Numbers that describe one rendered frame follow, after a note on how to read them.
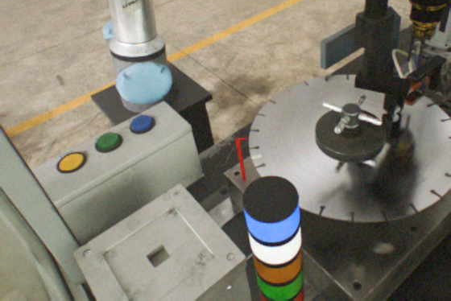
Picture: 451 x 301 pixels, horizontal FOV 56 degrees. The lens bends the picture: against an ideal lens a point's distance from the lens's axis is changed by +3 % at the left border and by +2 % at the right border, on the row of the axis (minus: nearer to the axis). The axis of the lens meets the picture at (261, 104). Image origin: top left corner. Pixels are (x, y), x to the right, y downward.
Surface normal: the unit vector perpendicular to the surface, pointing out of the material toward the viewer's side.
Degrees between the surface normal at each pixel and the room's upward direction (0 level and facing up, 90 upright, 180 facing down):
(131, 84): 97
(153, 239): 0
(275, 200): 0
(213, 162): 0
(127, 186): 90
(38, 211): 90
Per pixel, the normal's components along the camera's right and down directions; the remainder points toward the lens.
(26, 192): 0.64, 0.44
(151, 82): 0.36, 0.67
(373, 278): -0.09, -0.77
